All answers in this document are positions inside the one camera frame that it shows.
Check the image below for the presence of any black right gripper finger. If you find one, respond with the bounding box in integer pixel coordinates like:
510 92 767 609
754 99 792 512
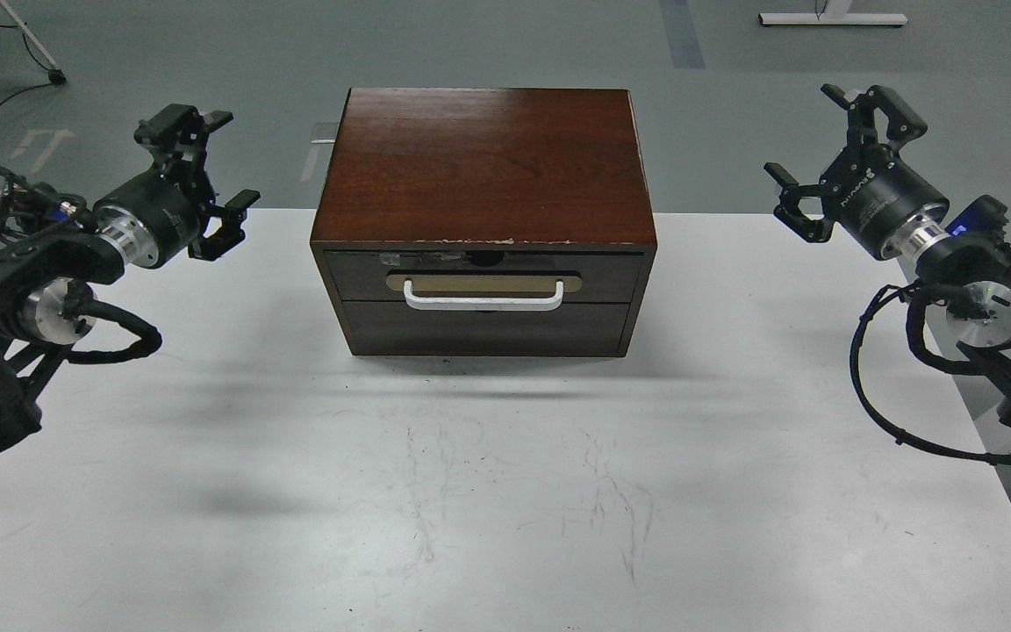
820 83 928 163
764 162 835 243

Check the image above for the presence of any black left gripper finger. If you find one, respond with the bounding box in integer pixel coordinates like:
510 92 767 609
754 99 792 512
133 104 233 176
186 189 262 262

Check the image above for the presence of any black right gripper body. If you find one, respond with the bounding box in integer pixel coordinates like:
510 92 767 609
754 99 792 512
821 145 950 261

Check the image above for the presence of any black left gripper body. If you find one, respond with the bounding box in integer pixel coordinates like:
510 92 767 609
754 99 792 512
92 169 212 269

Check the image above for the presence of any wooden drawer with white handle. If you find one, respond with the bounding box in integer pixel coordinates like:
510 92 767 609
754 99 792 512
321 249 643 304

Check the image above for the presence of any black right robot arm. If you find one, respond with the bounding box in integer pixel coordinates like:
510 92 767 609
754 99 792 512
764 83 1011 465

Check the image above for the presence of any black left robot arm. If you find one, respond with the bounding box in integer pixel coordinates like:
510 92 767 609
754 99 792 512
0 104 260 453

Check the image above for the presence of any white desk foot background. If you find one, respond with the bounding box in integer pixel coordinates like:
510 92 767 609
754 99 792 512
757 1 909 28

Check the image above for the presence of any dark wooden cabinet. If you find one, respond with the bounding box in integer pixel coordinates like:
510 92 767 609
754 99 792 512
310 88 657 357

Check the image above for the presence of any white stand leg with caster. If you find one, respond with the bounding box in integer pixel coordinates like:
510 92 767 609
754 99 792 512
0 0 68 87

